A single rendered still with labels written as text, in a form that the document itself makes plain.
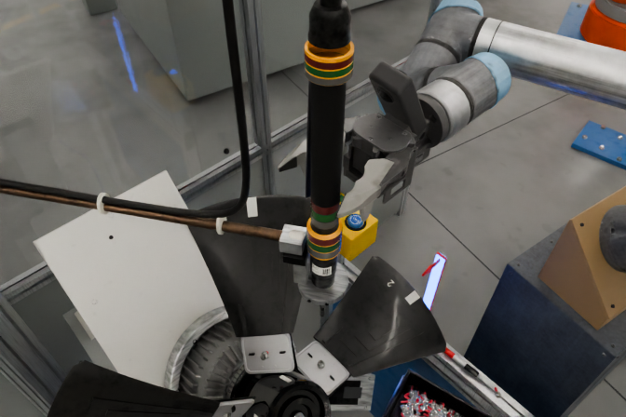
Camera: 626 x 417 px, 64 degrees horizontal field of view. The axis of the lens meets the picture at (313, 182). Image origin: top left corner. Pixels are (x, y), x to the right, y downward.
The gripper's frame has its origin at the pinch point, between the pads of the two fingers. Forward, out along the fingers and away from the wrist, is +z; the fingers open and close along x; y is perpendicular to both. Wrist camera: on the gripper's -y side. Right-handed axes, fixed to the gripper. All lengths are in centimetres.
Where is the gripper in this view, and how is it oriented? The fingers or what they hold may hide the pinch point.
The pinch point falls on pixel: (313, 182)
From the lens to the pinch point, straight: 53.6
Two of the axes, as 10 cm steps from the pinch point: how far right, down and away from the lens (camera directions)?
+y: 0.0, 7.1, 7.1
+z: -7.3, 4.8, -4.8
